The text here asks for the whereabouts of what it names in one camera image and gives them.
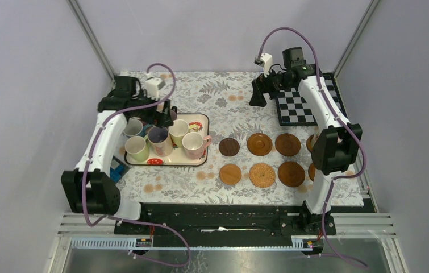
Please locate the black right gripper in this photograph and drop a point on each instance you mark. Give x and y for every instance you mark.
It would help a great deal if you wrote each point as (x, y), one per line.
(261, 86)

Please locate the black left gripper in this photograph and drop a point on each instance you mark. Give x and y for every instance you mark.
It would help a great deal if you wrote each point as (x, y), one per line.
(161, 119)

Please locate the white cup yellow handle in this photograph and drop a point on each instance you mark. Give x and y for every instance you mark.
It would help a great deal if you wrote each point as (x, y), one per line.
(180, 128)

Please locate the black white chessboard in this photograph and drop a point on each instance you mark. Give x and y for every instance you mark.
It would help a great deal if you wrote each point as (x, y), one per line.
(293, 110)

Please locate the cream tray with black rim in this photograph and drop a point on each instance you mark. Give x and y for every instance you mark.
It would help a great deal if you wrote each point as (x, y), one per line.
(177, 157)

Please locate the white cup pink front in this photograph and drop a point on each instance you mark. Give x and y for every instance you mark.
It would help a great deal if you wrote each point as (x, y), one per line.
(194, 144)

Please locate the dark walnut coaster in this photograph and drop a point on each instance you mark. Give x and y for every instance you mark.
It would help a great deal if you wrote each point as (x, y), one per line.
(229, 147)

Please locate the light bamboo coaster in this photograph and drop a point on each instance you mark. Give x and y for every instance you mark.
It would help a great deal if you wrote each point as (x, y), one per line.
(230, 174)

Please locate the woven rattan coaster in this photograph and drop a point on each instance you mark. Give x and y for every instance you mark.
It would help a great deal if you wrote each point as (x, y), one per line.
(262, 175)

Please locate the brown ridged wooden coaster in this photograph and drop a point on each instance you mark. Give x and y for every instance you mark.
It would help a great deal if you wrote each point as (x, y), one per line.
(291, 174)

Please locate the purple cup dark handle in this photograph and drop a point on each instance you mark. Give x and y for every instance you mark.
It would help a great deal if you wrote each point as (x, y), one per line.
(173, 112)

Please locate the large cream cup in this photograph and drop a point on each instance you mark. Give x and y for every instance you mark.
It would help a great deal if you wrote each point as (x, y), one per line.
(314, 138)

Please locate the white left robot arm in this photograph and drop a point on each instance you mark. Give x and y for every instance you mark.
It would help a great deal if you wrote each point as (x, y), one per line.
(89, 188)

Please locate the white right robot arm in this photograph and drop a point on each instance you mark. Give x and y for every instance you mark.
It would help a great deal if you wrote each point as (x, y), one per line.
(337, 145)

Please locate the lilac cup centre front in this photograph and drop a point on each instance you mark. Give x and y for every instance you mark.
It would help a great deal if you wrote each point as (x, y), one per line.
(160, 141)

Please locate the white cup green body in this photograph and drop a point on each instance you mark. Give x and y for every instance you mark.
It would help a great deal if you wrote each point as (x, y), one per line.
(137, 149)

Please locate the blue block puzzle box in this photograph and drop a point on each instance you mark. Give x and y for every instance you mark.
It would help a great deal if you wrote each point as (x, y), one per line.
(117, 169)

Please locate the floral tablecloth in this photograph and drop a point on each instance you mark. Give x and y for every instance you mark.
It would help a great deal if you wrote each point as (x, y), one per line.
(224, 97)

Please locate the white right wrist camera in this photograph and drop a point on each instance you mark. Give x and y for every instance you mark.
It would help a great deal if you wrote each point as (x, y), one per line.
(265, 61)

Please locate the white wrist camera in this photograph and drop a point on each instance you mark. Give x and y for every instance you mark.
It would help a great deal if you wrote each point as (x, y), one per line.
(153, 85)
(265, 61)

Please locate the white cup blue handle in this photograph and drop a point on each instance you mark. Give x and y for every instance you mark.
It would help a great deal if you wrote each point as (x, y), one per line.
(136, 127)

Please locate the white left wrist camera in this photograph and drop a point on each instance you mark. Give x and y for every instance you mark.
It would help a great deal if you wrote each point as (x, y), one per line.
(153, 85)

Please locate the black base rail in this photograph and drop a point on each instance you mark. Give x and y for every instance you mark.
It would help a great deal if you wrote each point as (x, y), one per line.
(229, 225)

